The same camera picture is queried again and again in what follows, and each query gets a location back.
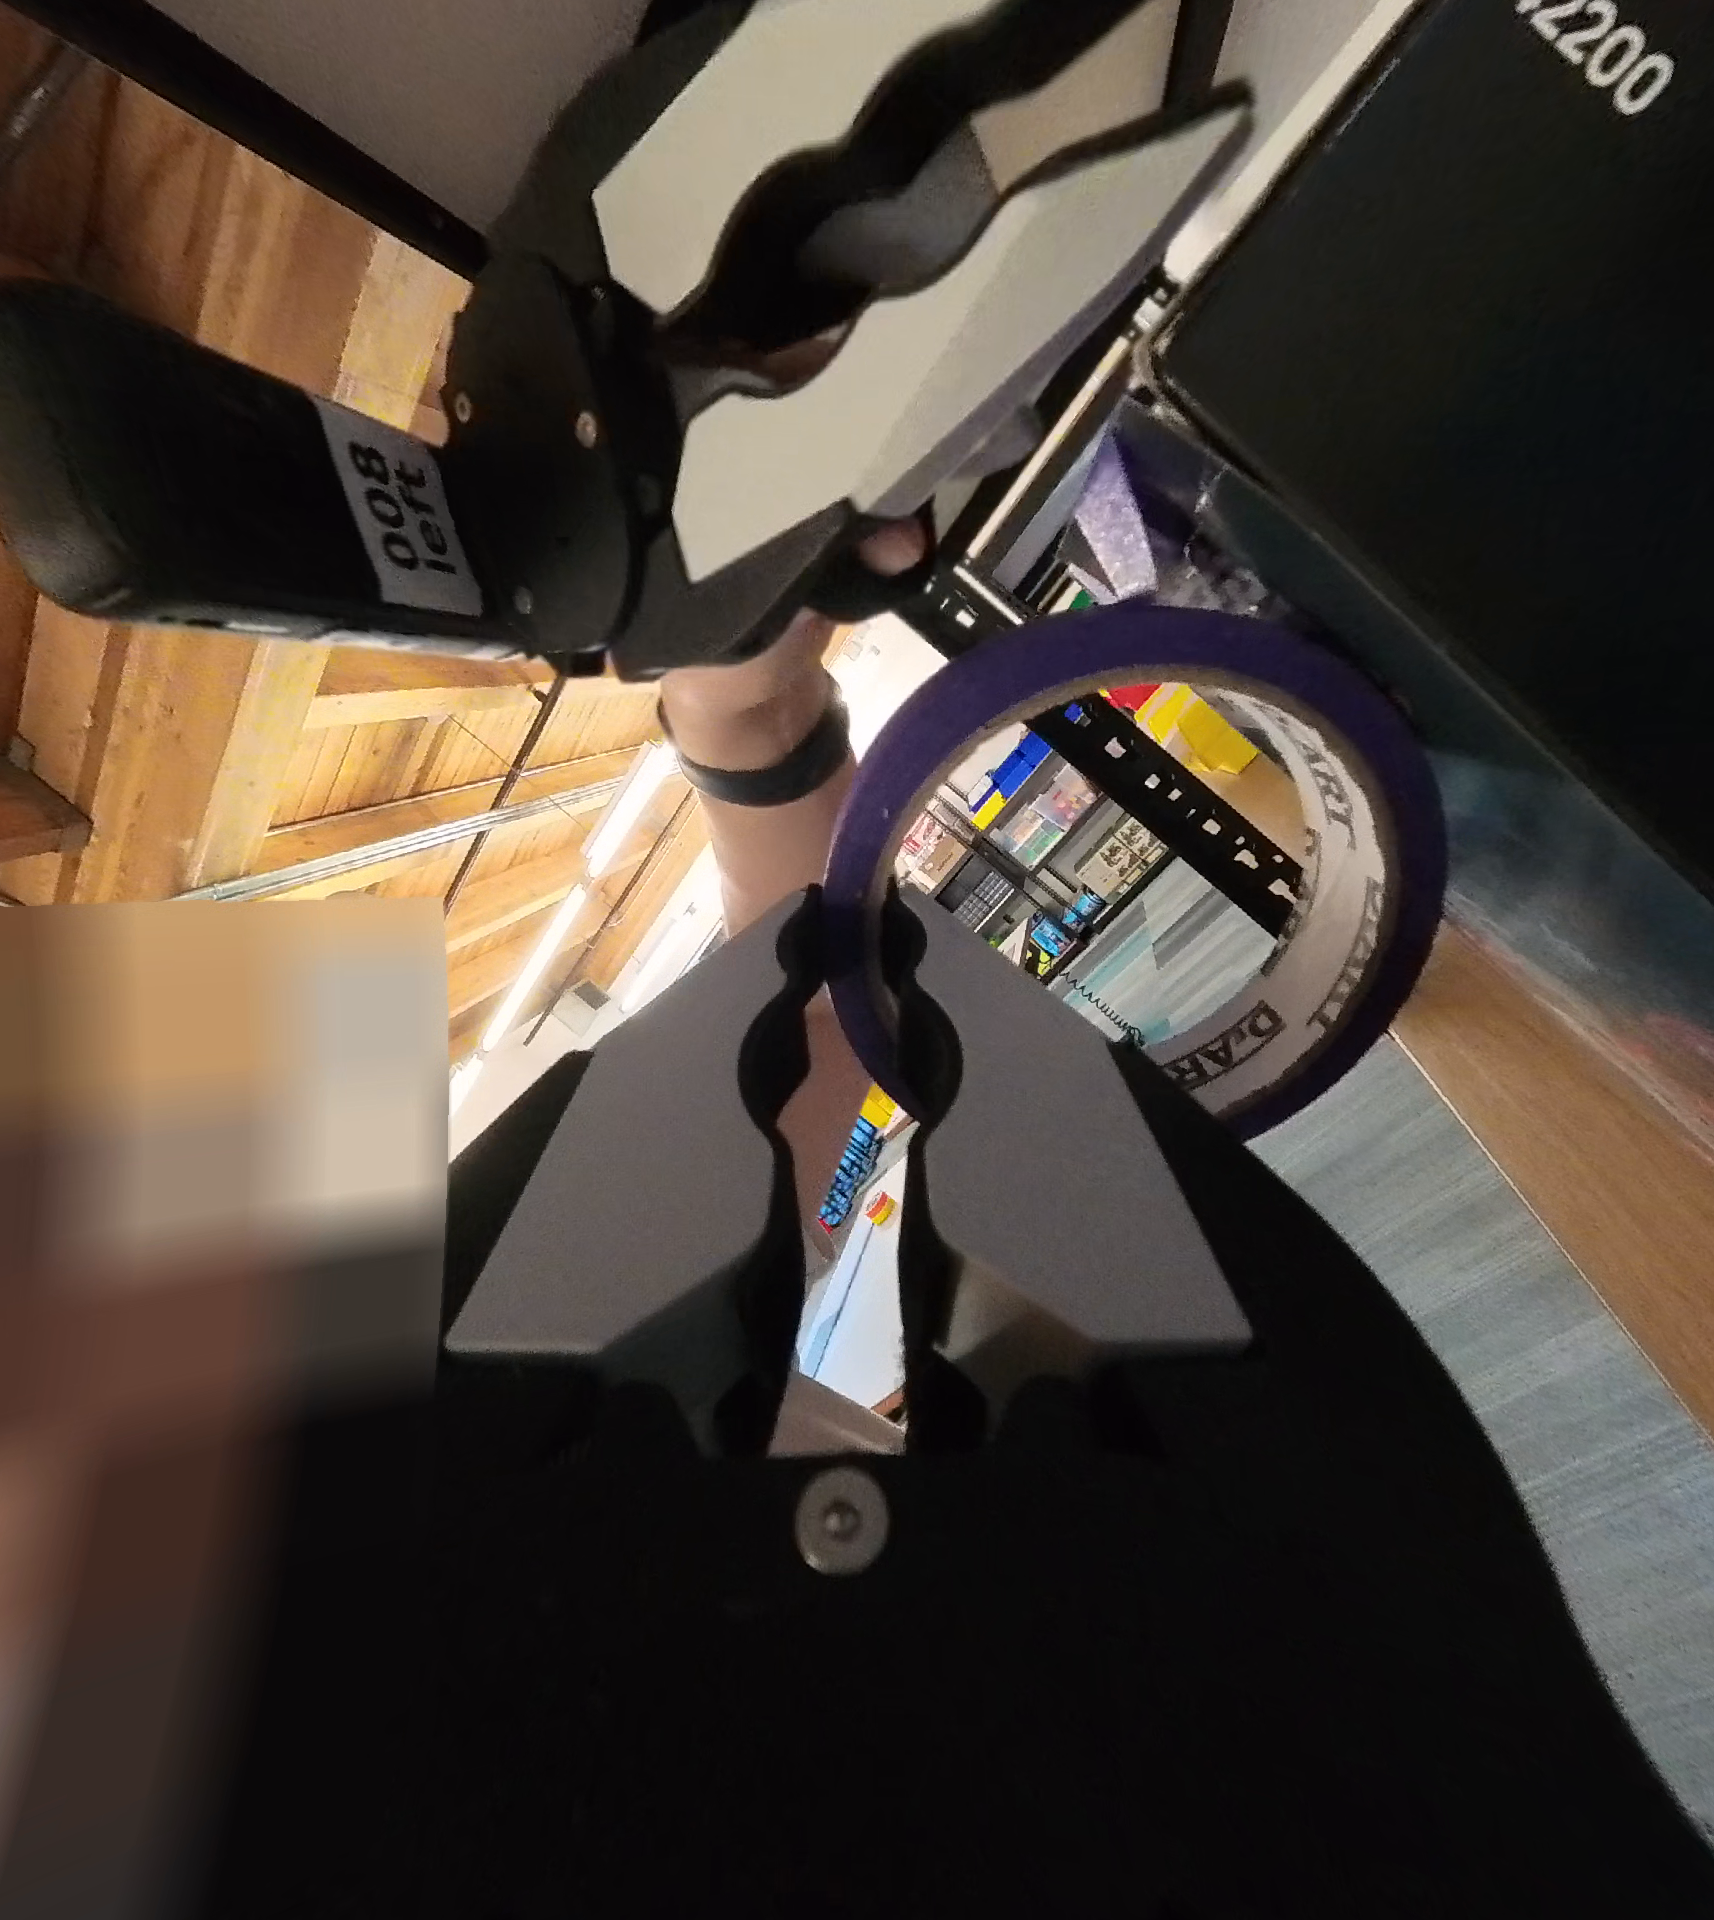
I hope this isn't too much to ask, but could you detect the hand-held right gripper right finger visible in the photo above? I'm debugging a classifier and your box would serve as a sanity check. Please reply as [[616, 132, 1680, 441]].
[[885, 882, 1260, 1453]]

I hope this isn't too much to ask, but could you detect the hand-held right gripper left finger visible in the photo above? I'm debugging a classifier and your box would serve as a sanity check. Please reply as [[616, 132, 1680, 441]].
[[444, 882, 820, 1453]]

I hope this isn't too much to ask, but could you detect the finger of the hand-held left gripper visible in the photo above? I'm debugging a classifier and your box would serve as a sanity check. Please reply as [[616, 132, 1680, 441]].
[[666, 107, 1244, 589], [590, 0, 1260, 335]]

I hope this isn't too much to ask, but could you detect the purple tape roll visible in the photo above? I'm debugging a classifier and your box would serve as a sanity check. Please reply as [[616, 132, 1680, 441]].
[[825, 605, 1448, 1145]]

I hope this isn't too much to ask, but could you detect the ceiling light strip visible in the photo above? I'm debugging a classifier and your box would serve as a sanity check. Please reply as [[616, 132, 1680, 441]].
[[475, 895, 608, 1055], [579, 741, 686, 887]]

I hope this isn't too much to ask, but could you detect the storage shelf with colourful goods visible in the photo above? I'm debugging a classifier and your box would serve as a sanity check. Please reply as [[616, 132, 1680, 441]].
[[796, 682, 1317, 1441]]

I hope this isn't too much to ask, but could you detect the black wristband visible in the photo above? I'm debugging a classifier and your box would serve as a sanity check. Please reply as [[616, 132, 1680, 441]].
[[666, 702, 861, 812]]

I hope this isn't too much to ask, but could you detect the black perforated rack upright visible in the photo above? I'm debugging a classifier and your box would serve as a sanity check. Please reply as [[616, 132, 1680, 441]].
[[1028, 702, 1313, 920]]

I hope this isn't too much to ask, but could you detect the black box with red label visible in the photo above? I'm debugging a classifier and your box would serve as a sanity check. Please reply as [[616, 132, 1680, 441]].
[[1154, 0, 1714, 962]]

